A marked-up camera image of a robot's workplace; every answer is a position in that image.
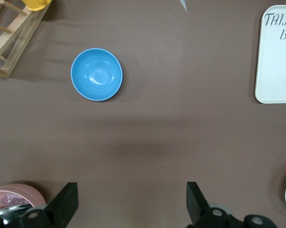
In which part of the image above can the yellow plastic cup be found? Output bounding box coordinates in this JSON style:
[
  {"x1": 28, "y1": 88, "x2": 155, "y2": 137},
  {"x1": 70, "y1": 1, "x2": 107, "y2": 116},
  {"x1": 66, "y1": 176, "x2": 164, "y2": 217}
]
[{"x1": 23, "y1": 0, "x2": 53, "y2": 12}]

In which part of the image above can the crumpled clear plastic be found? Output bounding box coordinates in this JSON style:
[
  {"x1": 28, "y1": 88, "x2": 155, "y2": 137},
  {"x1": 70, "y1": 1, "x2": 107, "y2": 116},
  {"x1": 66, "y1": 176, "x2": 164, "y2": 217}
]
[{"x1": 0, "y1": 193, "x2": 29, "y2": 206}]

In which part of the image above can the wooden peg rack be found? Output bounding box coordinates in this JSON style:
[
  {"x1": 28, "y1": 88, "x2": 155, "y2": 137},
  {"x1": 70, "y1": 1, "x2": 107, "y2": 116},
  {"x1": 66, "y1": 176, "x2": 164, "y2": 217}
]
[{"x1": 0, "y1": 0, "x2": 51, "y2": 79}]

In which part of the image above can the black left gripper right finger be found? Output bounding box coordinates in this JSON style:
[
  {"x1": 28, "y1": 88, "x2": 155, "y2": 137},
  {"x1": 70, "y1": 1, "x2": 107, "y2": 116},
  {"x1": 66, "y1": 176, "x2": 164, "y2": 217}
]
[{"x1": 186, "y1": 181, "x2": 230, "y2": 228}]

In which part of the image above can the pink bowl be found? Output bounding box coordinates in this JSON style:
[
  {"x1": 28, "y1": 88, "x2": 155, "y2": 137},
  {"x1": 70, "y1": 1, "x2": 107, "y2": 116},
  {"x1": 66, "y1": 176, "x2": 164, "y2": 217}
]
[{"x1": 0, "y1": 183, "x2": 47, "y2": 214}]

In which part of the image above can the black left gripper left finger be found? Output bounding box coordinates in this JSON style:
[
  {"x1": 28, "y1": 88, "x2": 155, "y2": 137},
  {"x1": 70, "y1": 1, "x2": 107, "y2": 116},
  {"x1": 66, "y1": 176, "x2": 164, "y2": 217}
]
[{"x1": 20, "y1": 182, "x2": 78, "y2": 228}]

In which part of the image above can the cream bear print tray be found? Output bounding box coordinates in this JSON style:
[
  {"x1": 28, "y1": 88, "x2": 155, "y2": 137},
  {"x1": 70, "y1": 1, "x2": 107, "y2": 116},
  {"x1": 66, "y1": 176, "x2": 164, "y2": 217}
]
[{"x1": 254, "y1": 5, "x2": 286, "y2": 104}]

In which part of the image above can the shiny metal spoon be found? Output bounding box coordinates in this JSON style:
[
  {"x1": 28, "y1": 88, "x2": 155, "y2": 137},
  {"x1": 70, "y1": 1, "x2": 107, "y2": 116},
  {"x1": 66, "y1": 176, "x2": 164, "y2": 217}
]
[{"x1": 0, "y1": 204, "x2": 31, "y2": 218}]

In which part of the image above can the blue bowl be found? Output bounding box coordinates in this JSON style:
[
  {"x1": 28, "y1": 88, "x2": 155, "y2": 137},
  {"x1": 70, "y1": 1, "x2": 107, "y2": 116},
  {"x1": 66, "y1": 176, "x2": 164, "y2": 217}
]
[{"x1": 70, "y1": 48, "x2": 124, "y2": 102}]

